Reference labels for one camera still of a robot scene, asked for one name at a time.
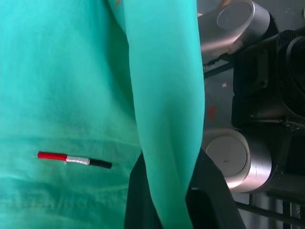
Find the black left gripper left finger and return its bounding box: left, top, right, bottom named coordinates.
left=124, top=154, right=158, bottom=229

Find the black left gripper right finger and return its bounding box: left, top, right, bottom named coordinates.
left=185, top=148, right=246, bottom=229

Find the teal green shirt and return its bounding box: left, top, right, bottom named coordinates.
left=0, top=0, right=207, bottom=229

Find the black cable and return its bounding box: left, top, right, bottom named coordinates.
left=234, top=202, right=305, bottom=218

